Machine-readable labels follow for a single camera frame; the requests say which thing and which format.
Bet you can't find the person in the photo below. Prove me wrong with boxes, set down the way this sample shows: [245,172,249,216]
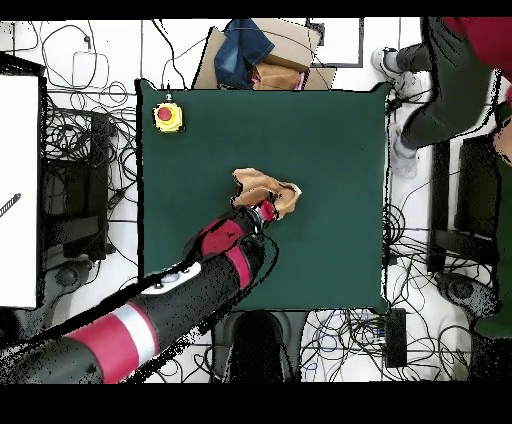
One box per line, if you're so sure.
[369,16,512,181]

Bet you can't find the blue denim jeans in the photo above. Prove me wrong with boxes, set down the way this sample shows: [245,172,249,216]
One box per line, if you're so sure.
[213,18,276,89]

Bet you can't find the striped black rod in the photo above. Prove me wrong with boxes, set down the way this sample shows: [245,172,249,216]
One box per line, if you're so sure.
[0,192,22,219]

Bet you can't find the brown cardboard box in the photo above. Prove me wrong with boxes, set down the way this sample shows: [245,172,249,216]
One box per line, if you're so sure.
[191,17,338,91]

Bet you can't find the black power strip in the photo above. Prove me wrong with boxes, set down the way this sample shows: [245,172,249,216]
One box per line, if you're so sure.
[383,307,408,369]

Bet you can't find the white board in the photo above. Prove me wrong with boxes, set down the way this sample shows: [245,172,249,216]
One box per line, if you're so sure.
[0,73,41,309]

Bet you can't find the dark green table cloth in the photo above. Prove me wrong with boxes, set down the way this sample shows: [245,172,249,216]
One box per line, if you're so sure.
[134,78,394,314]

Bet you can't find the green covered side table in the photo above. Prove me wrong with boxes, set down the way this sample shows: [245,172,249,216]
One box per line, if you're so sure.
[473,159,512,339]

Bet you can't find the tan terry towel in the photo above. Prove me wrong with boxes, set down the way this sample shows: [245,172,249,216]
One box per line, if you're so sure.
[230,167,303,221]

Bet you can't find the black metal stand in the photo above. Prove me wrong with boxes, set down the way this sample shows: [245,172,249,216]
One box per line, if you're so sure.
[426,137,501,275]
[39,111,111,269]

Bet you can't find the brown folded towel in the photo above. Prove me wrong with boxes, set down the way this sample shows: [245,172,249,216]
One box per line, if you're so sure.
[252,61,307,91]

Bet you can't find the grey stand foot black knob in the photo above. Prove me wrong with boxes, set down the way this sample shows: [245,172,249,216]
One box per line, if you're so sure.
[41,259,95,321]
[435,271,501,321]

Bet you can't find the yellow emergency stop button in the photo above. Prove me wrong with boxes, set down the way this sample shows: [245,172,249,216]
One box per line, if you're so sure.
[152,101,185,134]

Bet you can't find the black cable tangle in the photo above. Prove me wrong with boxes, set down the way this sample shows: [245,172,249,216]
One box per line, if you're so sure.
[299,199,497,381]
[39,21,139,273]

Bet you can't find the black square floor frame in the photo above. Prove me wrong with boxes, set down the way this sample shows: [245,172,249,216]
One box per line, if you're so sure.
[305,17,365,68]

